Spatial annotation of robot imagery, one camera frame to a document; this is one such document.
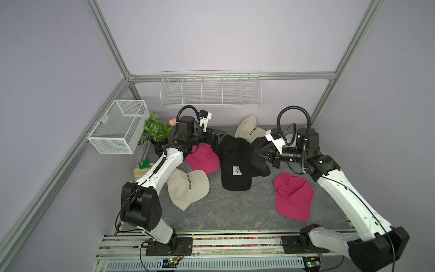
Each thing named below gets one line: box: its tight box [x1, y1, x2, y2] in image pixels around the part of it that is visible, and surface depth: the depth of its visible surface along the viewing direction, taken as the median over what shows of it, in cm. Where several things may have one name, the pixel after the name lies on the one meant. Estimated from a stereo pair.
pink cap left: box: [184, 142, 221, 175], surface depth 101 cm
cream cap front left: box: [166, 168, 211, 212], surface depth 89 cm
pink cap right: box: [274, 172, 315, 222], surface depth 86 cm
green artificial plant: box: [137, 111, 174, 146], surface depth 85 cm
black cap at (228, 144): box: [211, 134, 242, 160], surface depth 104 cm
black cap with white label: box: [220, 149, 253, 192], surface depth 95 cm
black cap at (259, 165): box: [249, 136, 272, 177], surface depth 68 cm
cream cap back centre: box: [234, 114, 267, 144], surface depth 115 cm
